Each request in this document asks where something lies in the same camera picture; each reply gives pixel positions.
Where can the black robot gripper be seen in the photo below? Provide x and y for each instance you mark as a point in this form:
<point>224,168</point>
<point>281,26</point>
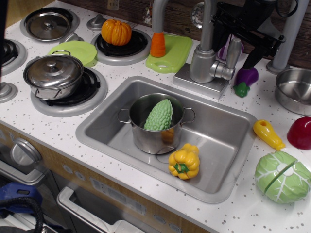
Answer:
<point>245,19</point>

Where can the silver faucet lever handle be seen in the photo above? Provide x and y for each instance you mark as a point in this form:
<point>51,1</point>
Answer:
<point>233,53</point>

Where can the purple striped onion toy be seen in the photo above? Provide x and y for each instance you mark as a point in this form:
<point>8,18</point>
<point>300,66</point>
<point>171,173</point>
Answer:
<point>222,52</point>

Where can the purple eggplant toy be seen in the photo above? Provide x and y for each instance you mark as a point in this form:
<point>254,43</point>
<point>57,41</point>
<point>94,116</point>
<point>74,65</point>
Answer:
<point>244,79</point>

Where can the silver toy faucet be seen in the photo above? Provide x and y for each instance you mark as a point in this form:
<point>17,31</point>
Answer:
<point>205,75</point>

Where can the clear glass knob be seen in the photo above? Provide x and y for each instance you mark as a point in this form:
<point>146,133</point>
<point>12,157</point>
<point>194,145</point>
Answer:
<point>197,15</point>

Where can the green cutting board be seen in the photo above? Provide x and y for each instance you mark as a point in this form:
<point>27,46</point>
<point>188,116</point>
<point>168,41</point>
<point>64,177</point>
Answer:
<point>177,51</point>

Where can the steel bowl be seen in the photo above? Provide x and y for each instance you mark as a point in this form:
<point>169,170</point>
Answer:
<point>293,90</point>

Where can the orange carrot toy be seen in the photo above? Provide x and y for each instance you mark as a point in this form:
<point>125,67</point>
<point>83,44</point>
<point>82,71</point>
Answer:
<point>158,45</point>

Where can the grey toy sink basin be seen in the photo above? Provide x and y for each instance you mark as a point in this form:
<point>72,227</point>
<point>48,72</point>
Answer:
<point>223,135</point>

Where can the yellow squash toy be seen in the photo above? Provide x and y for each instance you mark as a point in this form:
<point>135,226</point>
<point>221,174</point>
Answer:
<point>265,131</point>

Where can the black back right burner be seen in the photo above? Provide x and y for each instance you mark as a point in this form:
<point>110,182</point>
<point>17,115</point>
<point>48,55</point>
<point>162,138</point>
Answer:
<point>136,50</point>

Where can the black burner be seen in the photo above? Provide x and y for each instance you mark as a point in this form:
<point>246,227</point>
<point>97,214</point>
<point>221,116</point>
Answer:
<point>89,94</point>
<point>136,50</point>

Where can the red apple half toy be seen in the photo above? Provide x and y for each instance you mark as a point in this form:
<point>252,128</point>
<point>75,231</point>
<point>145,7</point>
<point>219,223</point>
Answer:
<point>299,134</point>

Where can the green bitter gourd toy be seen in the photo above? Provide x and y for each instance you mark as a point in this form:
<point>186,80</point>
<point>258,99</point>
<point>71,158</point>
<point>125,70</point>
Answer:
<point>160,116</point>

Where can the orange pumpkin toy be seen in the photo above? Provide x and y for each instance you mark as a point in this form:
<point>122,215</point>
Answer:
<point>116,32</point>

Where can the steel pot in sink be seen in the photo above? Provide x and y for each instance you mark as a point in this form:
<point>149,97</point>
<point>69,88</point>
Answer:
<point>157,142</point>

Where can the yellow bell pepper toy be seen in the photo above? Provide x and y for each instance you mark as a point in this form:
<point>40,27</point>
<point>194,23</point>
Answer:
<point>184,163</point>

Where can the green cabbage toy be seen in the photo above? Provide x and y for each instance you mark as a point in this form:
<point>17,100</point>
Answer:
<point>282,178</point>

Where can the grey stove knob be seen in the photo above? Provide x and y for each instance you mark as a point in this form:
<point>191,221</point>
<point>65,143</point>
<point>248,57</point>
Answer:
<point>96,23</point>

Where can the green plastic plate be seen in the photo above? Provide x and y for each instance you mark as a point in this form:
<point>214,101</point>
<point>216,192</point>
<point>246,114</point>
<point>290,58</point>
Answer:
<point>81,50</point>

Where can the black front burner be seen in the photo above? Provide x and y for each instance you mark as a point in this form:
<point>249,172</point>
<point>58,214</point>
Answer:
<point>89,94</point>

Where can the grey knob behind plate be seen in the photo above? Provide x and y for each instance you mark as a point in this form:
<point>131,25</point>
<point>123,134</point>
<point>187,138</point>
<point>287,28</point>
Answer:
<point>71,37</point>

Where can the steel pan lid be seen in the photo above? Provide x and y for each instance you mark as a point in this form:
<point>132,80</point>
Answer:
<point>48,24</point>

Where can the steel pot with lid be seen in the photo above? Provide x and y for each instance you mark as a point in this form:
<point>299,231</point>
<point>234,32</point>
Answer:
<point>53,76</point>

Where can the left edge burner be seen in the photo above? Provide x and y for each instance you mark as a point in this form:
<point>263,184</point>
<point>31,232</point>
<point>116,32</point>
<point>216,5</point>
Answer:
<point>14,56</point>

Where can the grey knob front left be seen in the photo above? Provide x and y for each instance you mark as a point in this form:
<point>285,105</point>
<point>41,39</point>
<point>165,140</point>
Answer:
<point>7,92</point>

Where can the grey oven dial knob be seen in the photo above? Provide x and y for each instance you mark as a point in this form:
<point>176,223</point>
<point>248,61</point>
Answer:
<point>23,153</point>

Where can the blue clamp object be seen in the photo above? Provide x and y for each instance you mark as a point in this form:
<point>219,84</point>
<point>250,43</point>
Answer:
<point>20,198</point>

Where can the grey vertical post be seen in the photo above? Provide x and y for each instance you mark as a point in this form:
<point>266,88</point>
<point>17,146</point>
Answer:
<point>291,29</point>

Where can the silver oven door handle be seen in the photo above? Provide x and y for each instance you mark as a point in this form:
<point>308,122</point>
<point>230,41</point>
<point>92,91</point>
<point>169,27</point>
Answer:
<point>92,221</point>

